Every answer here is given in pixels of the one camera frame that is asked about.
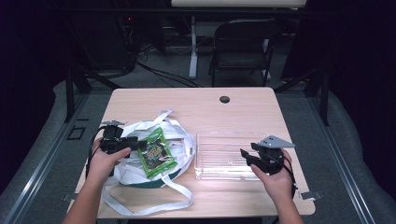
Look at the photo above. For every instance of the white tote bag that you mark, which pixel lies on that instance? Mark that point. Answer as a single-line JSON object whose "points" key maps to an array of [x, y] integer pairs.
{"points": [[182, 146]]}

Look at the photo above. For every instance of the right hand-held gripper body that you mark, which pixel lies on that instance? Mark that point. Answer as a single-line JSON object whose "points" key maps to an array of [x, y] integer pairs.
{"points": [[270, 157]]}

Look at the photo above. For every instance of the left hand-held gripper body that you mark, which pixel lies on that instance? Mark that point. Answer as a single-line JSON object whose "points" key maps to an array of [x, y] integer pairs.
{"points": [[113, 143]]}

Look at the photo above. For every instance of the person's left hand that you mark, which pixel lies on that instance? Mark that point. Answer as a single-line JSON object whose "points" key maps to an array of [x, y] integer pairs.
{"points": [[101, 166]]}

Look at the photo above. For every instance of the white background desk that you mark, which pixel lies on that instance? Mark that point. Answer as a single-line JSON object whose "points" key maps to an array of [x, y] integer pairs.
{"points": [[193, 49]]}

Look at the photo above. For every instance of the person's right hand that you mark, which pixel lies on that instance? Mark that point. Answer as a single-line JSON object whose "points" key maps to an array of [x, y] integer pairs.
{"points": [[280, 183]]}

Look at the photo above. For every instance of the black metal stand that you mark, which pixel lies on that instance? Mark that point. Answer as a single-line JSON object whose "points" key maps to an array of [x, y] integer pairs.
{"points": [[71, 90], [323, 93]]}

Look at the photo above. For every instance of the green snack packet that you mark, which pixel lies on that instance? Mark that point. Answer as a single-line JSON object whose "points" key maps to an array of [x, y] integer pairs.
{"points": [[157, 155]]}

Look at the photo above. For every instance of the clear plastic container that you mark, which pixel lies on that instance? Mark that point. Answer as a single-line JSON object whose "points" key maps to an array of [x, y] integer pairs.
{"points": [[221, 157]]}

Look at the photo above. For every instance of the grey metal bracket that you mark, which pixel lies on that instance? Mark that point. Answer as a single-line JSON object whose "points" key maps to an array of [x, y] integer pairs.
{"points": [[67, 197], [310, 195]]}

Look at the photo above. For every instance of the aluminium floor rail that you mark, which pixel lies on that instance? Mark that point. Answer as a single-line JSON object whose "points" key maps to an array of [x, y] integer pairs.
{"points": [[342, 165], [43, 165]]}

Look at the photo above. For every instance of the black folding chair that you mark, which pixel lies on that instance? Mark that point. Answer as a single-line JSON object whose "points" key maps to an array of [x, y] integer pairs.
{"points": [[244, 46]]}

